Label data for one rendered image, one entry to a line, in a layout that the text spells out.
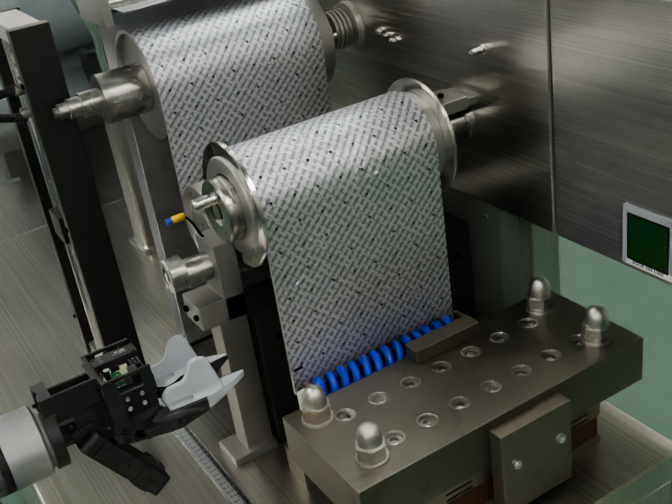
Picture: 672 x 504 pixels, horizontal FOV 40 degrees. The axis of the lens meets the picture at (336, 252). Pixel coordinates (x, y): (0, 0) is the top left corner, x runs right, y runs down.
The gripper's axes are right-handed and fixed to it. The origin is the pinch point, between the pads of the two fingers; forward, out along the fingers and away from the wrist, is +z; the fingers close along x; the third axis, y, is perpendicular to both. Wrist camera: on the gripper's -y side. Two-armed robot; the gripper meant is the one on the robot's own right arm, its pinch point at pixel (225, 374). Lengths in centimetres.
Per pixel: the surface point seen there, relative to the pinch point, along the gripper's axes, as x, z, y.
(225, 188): 4.0, 6.3, 19.2
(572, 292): 119, 164, -106
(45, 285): 78, -4, -17
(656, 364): 73, 152, -107
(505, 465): -21.3, 21.0, -11.4
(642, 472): -24.9, 37.8, -19.6
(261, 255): 0.6, 7.4, 11.8
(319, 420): -7.9, 6.5, -5.3
